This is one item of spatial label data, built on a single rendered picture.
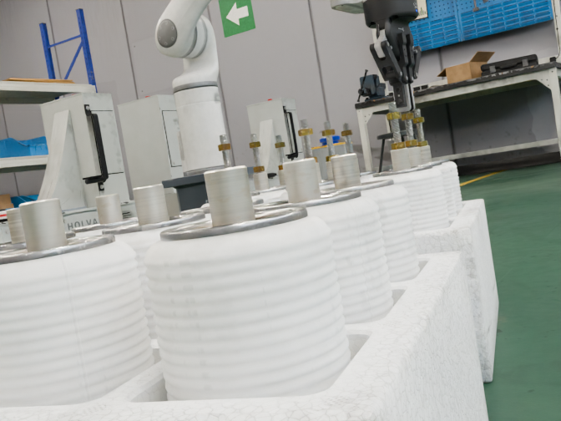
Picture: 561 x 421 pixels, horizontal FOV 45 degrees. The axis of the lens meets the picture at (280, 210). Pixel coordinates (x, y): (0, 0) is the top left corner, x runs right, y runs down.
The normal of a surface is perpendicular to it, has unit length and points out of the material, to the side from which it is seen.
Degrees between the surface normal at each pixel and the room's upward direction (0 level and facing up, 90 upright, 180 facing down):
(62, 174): 90
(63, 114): 70
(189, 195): 93
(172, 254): 57
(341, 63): 90
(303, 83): 90
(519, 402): 0
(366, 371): 0
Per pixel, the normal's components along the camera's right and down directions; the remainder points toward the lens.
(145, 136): -0.51, 0.13
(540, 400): -0.16, -0.99
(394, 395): 0.93, -0.13
